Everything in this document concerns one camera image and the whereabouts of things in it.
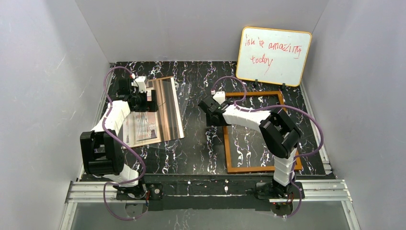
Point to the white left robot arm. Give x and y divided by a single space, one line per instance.
101 148

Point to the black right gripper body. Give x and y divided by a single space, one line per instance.
206 108

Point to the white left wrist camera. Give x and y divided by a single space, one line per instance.
140 83

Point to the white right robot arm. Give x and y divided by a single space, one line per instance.
280 133

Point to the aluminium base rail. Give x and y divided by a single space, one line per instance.
199 204

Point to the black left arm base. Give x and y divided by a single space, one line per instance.
138 192

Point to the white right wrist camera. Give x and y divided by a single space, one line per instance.
220 97

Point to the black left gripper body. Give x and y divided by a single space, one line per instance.
151 100

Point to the printed photo sheet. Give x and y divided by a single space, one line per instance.
133 124

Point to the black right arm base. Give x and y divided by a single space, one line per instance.
276 191

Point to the yellow-framed whiteboard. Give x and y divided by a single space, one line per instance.
273 56

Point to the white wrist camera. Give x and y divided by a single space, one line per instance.
220 97
140 83

